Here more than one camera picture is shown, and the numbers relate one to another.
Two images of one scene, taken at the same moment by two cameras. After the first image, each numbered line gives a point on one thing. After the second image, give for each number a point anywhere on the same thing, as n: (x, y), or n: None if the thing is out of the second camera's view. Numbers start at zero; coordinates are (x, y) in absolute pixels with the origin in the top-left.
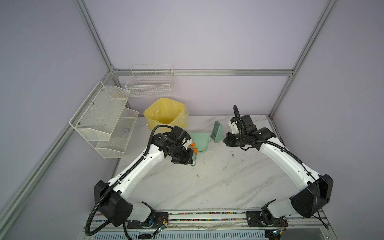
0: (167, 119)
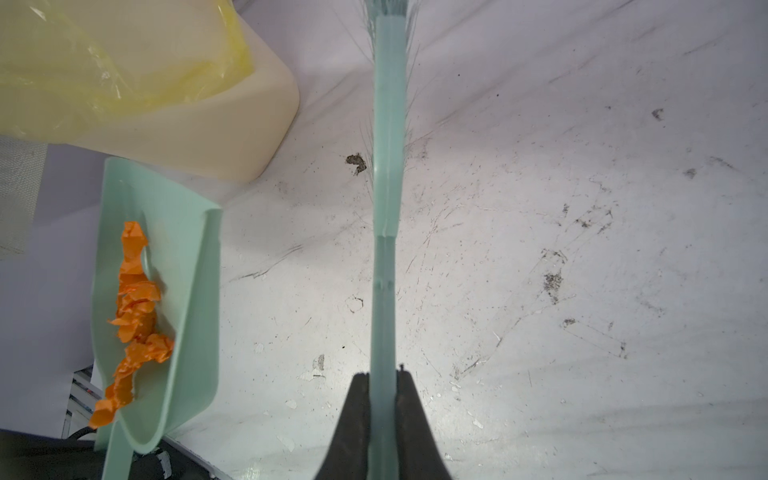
0: (183, 86)
